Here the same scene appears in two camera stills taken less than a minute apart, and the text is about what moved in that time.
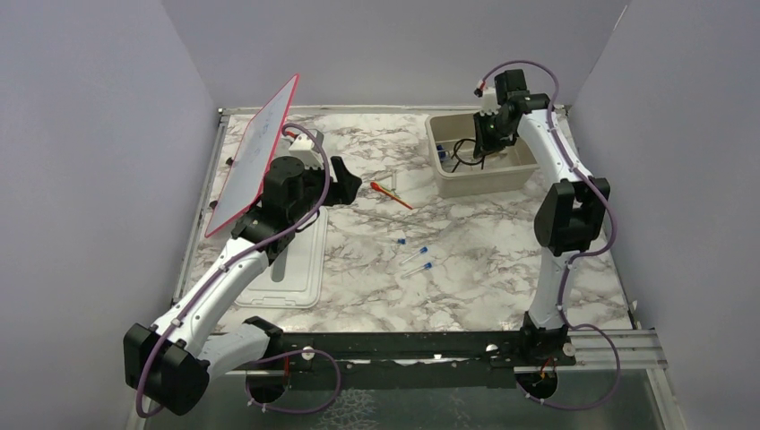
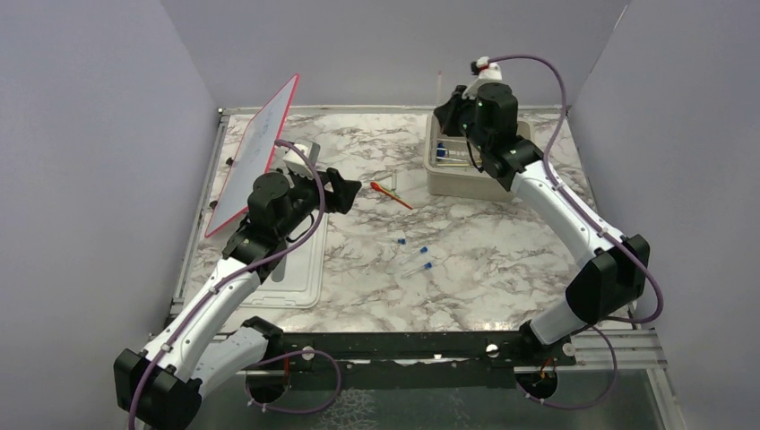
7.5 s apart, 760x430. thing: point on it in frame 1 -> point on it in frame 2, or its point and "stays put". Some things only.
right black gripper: x=482 y=145 -> x=444 y=114
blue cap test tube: x=427 y=265 stays put
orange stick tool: x=377 y=187 stays put
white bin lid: x=295 y=278 stays put
